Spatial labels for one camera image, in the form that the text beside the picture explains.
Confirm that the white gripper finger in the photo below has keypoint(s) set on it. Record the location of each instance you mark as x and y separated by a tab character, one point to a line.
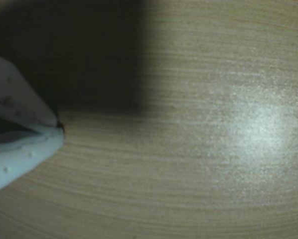
19	161
14	94

